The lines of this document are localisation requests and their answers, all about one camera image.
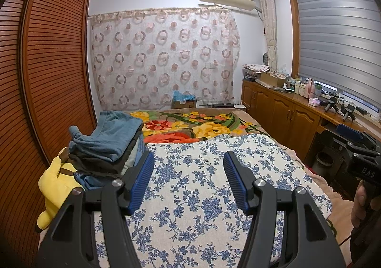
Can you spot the pink tissue box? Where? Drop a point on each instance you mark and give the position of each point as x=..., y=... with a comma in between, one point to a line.
x=314, y=102

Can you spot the spare gripper on stand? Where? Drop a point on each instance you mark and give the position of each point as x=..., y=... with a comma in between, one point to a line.
x=330, y=104
x=348, y=112

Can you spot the person's right hand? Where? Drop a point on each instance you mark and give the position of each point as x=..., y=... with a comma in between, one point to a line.
x=361, y=202

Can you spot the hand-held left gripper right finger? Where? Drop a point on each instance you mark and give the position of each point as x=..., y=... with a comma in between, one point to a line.
x=235, y=178

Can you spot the circle patterned sheer curtain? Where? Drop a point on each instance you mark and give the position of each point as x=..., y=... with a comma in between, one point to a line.
x=163, y=59

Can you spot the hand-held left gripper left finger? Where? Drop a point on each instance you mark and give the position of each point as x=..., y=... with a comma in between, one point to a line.
x=143, y=181

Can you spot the teal blue shorts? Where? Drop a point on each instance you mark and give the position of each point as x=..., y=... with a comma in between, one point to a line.
x=113, y=137

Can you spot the black fan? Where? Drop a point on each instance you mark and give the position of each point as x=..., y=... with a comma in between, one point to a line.
x=265, y=59

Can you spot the yellow plush toy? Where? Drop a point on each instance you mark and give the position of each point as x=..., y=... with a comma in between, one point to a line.
x=56, y=184

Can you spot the colourful flower blanket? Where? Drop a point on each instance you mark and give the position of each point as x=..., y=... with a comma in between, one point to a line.
x=178, y=125

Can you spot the open cardboard box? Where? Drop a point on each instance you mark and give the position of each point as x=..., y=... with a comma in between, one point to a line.
x=273, y=79

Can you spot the wooden louvred wardrobe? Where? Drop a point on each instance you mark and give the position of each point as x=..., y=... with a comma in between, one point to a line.
x=53, y=62

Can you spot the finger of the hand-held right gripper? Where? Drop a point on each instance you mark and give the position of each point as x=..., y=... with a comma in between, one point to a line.
x=351, y=145
x=348, y=130

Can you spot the folded black pants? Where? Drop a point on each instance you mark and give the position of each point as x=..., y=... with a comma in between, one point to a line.
x=101, y=166

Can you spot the grey window blind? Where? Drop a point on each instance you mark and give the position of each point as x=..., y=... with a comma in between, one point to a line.
x=336, y=47

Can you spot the white bottle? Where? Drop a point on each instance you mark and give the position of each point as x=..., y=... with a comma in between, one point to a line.
x=296, y=86

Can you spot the beige window curtain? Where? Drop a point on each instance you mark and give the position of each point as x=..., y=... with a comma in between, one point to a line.
x=268, y=26

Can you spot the stack of folded clothes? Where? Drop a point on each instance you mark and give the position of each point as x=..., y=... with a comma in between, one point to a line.
x=89, y=180

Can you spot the dark round pot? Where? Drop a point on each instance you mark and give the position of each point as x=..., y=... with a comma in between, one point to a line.
x=325, y=161

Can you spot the small cardboard box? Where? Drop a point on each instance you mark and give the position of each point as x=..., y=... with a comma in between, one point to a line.
x=184, y=104

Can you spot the wooden sideboard cabinet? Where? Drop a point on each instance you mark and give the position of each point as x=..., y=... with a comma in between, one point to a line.
x=273, y=107

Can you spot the stack of papers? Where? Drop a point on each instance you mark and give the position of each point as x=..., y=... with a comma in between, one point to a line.
x=256, y=69

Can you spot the pink bottle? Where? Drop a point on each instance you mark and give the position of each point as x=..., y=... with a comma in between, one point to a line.
x=310, y=87

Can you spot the flat black box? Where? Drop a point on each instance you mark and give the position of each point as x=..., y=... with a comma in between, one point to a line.
x=223, y=105

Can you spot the blue floral white bed sheet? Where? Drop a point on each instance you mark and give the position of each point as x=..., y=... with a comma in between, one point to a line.
x=190, y=196

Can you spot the folded grey garment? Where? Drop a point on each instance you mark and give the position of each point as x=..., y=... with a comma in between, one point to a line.
x=131, y=163

